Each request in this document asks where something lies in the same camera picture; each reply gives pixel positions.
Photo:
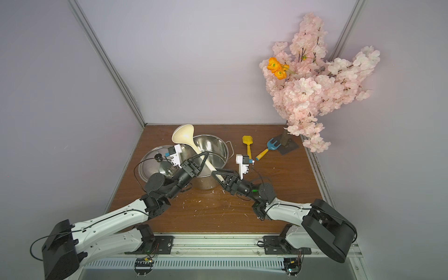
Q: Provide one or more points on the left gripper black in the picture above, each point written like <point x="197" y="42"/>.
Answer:
<point x="191" y="166"/>

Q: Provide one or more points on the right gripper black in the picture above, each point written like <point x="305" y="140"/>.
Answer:
<point x="229" y="180"/>

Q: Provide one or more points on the stainless steel pot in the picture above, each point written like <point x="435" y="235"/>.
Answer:
<point x="220" y="152"/>

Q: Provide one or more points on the cream plastic ladle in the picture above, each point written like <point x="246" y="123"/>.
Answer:
<point x="183" y="135"/>

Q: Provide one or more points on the glass pot lid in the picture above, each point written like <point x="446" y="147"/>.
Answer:
<point x="155" y="162"/>

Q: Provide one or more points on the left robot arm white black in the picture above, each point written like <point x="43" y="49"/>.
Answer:
<point x="65" y="247"/>

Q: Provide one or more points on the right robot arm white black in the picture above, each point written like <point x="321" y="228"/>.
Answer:
<point x="331" y="232"/>

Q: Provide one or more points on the yellow toy shovel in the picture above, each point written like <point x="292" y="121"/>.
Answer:
<point x="248" y="141"/>

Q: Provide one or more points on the blue yellow toy rake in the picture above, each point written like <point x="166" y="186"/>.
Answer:
<point x="272" y="145"/>

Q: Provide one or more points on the left circuit board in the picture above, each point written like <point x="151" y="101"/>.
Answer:
<point x="143" y="266"/>

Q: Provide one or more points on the circuit board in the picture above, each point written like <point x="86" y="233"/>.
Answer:
<point x="292" y="266"/>
<point x="143" y="266"/>

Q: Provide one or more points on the right circuit board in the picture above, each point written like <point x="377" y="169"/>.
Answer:
<point x="292" y="266"/>

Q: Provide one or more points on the orange artificial flower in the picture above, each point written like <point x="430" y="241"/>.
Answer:
<point x="279" y="70"/>

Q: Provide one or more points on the pink artificial blossom tree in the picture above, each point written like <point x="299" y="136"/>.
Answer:
<point x="314" y="86"/>

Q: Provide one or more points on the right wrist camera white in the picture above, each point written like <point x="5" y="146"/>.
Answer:
<point x="243" y="162"/>

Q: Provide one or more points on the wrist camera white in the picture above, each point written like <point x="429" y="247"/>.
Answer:
<point x="173" y="155"/>
<point x="243" y="162"/>

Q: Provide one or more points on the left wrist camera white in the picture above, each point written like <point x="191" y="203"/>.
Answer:
<point x="173" y="155"/>

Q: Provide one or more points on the dark tree base plate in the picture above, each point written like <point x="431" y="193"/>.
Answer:
<point x="287" y="143"/>

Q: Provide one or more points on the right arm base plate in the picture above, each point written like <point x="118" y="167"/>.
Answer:
<point x="276" y="245"/>

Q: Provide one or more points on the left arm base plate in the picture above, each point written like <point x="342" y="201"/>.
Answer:
<point x="155" y="245"/>

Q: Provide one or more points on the aluminium mounting rail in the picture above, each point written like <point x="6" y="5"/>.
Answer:
<point x="235" y="245"/>

